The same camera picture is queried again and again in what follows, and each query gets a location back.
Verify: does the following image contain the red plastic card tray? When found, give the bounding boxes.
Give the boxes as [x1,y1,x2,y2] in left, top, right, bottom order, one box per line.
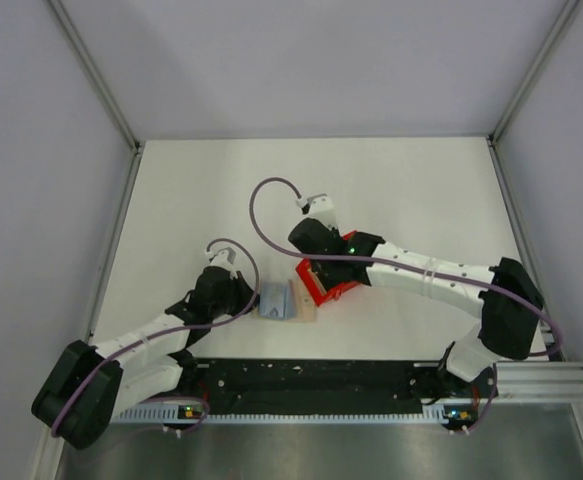
[295,230,378,306]

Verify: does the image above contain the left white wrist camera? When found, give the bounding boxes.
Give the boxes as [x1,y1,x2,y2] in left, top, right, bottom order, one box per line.
[205,247,237,278]

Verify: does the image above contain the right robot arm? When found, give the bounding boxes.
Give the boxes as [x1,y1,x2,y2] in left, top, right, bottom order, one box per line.
[288,219,544,396]

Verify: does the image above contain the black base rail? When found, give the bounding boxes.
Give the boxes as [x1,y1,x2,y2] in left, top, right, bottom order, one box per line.
[175,358,492,414]

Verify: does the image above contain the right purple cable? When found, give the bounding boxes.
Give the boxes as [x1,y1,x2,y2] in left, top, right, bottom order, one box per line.
[248,178,565,357]

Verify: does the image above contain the purple cable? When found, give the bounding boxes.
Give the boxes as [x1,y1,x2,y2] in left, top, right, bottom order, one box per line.
[50,238,260,439]
[248,178,565,357]

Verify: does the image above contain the light blue credit card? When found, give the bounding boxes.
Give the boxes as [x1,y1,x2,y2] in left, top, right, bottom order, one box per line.
[259,282,287,320]

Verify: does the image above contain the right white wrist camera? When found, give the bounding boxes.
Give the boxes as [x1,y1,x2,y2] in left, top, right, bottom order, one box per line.
[295,193,338,230]

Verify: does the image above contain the white slotted cable duct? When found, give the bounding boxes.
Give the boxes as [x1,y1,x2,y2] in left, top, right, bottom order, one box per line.
[111,403,475,427]

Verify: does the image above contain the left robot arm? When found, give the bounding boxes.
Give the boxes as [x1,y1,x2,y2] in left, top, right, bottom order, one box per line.
[31,266,260,450]

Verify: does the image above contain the grey credit card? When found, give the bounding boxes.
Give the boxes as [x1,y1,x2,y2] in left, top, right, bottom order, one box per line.
[284,280,296,320]

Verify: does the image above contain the beige card holder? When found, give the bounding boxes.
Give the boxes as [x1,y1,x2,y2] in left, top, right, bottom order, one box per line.
[250,279,316,323]

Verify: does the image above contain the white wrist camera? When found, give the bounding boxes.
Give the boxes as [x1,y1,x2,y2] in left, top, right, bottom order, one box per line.
[295,193,338,230]
[205,247,237,278]

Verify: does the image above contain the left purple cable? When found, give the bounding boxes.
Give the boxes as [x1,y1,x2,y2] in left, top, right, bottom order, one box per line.
[50,238,260,439]

